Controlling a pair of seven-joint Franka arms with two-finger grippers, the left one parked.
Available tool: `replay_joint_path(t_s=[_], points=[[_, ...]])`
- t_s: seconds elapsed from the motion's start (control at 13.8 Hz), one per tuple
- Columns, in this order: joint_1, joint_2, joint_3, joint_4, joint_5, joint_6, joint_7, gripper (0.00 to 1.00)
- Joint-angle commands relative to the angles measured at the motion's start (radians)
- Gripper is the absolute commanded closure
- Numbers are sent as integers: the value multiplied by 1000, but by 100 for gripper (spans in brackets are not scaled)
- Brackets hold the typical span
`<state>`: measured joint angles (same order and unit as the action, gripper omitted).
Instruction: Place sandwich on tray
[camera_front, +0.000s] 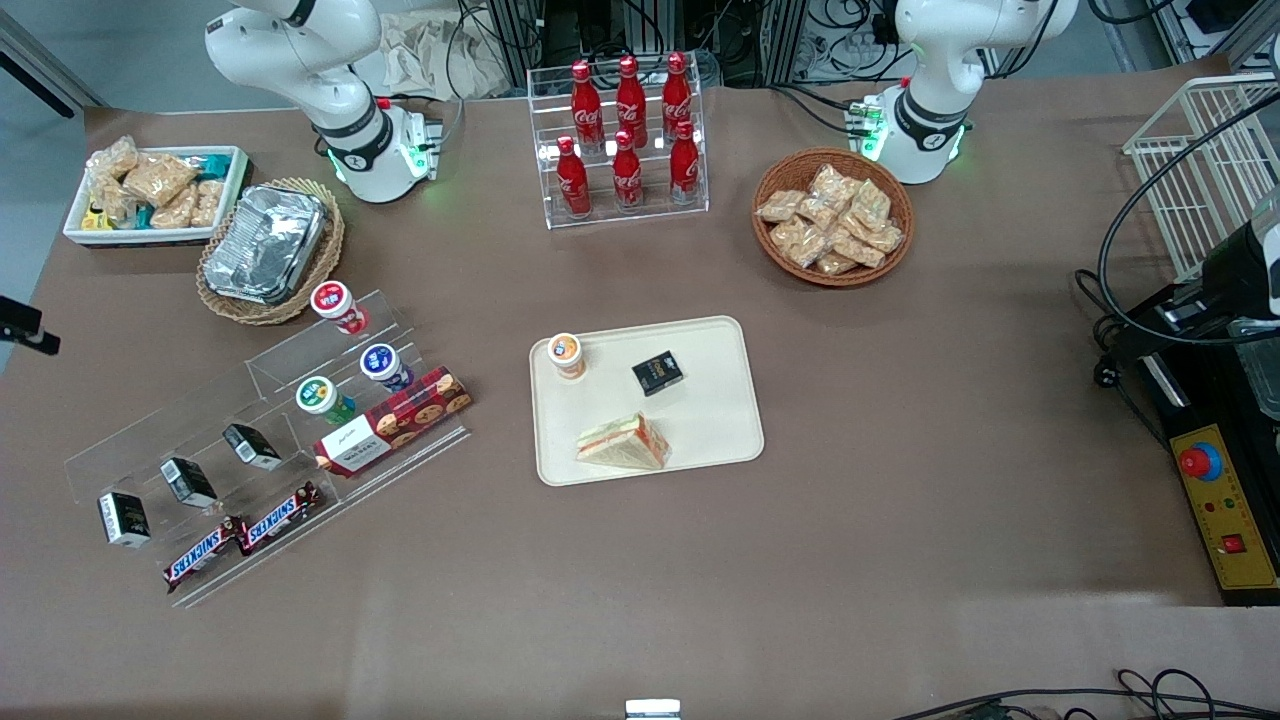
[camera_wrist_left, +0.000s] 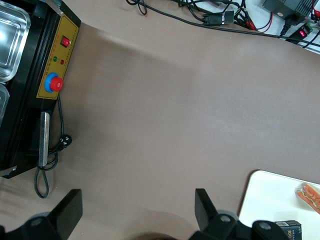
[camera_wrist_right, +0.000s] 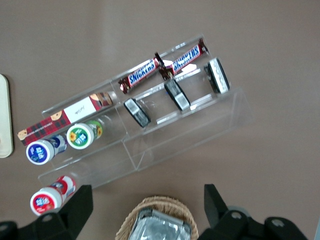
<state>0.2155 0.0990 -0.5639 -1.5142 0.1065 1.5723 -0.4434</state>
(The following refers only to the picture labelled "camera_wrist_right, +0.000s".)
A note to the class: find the clear acrylic tiered stand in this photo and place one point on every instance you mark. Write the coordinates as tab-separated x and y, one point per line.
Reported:
175	140

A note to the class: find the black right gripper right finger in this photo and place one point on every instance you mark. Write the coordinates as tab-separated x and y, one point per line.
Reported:
232	227

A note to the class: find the blue lid snack cup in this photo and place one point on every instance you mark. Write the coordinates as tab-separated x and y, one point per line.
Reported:
40	151

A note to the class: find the green lid snack cup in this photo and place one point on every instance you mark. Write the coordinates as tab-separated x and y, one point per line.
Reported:
80	136

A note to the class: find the red lid snack cup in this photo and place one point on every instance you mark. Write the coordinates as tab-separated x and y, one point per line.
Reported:
46	201

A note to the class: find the small black box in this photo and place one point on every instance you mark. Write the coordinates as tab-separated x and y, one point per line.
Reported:
177	95
137	112
217	75

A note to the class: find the light oval wicker basket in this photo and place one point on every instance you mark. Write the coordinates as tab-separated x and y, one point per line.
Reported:
130	220

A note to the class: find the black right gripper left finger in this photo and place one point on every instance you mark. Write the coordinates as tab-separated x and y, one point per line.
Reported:
62	225

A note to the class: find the aluminium foil container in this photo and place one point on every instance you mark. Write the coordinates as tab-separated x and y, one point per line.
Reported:
160	227

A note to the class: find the red plaid cookie box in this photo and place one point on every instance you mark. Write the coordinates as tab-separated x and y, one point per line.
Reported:
50	125

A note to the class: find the cream plastic tray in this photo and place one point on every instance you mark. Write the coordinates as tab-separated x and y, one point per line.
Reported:
5	120

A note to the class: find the Snickers chocolate bar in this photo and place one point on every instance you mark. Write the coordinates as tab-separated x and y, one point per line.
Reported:
187	58
141	73

